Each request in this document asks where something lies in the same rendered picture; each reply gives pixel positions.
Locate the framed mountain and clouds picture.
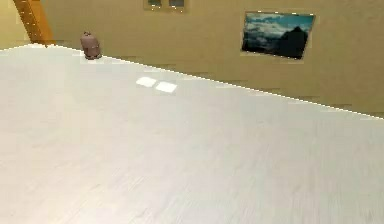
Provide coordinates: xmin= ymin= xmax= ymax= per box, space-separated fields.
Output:
xmin=240 ymin=10 xmax=316 ymax=61

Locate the window with tan frame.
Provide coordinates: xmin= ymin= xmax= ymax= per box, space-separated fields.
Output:
xmin=143 ymin=0 xmax=188 ymax=14

